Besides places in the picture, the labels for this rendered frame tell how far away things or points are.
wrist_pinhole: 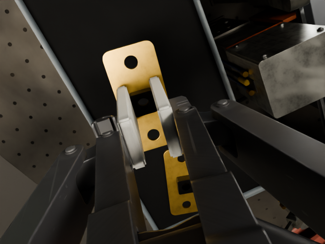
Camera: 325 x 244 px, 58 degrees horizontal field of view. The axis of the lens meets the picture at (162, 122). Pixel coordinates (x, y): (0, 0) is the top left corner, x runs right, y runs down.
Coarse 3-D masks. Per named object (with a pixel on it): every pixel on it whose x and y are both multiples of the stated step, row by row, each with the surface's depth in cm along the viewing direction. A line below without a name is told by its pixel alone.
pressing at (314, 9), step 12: (312, 0) 43; (324, 0) 43; (300, 12) 43; (312, 12) 43; (324, 12) 44; (312, 24) 44; (324, 24) 44; (324, 108) 50; (324, 120) 51; (324, 132) 53
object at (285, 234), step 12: (192, 216) 8; (180, 228) 8; (192, 228) 8; (264, 228) 7; (276, 228) 7; (144, 240) 8; (156, 240) 8; (168, 240) 7; (180, 240) 7; (192, 240) 7; (204, 240) 7; (276, 240) 7; (288, 240) 6; (300, 240) 6; (312, 240) 7
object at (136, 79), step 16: (128, 48) 21; (144, 48) 21; (112, 64) 21; (144, 64) 21; (112, 80) 21; (128, 80) 22; (144, 80) 22; (160, 80) 22; (144, 96) 21; (144, 112) 22; (144, 128) 23; (160, 128) 23; (144, 144) 24; (160, 144) 24
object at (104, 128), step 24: (96, 120) 15; (96, 144) 14; (120, 144) 13; (96, 168) 12; (120, 168) 11; (96, 192) 10; (120, 192) 10; (96, 216) 8; (120, 216) 8; (96, 240) 7; (120, 240) 7
